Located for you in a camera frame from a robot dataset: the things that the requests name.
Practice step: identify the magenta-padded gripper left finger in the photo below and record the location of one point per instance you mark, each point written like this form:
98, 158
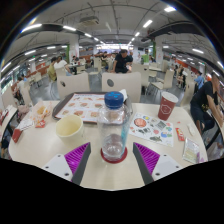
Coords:
76, 158

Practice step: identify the ceiling air unit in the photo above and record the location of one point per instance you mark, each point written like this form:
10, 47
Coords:
89, 20

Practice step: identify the person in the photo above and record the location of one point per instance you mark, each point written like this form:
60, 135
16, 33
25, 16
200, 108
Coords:
203, 100
61, 64
122, 62
20, 85
199, 80
52, 70
145, 57

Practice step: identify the clear blue-capped water bottle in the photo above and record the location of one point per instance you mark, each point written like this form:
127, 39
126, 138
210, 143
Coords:
113, 133

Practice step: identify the cream plastic cup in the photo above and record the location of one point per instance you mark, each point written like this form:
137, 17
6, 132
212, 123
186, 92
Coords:
70, 131

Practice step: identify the white receipt paper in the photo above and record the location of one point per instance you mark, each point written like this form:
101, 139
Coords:
26, 124

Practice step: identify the small white sachet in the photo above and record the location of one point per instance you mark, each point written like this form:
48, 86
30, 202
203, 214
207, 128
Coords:
190, 130

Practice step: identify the red paper drink cup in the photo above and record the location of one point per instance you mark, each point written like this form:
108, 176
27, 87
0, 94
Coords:
166, 108

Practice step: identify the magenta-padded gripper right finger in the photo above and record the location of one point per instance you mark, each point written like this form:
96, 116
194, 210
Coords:
149, 158

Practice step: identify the colourful printed flyer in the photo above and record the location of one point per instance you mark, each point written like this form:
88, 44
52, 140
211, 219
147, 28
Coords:
151, 130

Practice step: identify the red box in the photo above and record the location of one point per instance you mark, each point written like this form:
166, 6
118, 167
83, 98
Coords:
16, 136

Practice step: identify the group of beige chairs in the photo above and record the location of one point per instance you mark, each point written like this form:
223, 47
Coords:
166, 80

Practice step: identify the beige chair with round hole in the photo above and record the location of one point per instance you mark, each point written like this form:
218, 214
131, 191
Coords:
126, 85
75, 83

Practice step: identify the cream cafeteria table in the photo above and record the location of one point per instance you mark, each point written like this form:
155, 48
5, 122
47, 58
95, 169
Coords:
7, 116

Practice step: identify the printed paper tray liner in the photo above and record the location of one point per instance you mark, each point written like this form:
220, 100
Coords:
81, 106

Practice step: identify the group of ceiling lights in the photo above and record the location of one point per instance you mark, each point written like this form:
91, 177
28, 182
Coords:
169, 9

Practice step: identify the crumpled food wrapper bag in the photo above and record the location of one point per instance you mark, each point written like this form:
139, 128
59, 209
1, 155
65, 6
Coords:
41, 111

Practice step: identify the clear plastic packet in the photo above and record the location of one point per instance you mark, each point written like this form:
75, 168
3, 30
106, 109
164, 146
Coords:
191, 151

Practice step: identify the white paper napkin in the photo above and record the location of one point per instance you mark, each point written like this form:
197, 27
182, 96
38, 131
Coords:
124, 95

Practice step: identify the small red sachet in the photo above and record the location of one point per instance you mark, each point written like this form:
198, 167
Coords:
180, 134

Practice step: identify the dark brown food tray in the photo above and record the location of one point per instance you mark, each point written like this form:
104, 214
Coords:
57, 108

